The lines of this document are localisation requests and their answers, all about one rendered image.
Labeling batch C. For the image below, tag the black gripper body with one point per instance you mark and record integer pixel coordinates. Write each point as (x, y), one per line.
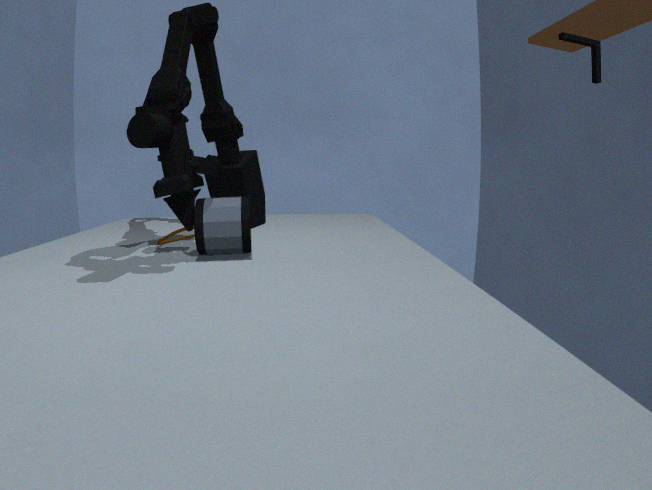
(173, 160)

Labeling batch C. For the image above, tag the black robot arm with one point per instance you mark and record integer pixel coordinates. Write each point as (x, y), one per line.
(152, 127)

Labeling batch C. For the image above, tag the orange cable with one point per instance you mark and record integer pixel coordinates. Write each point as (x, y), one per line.
(161, 241)

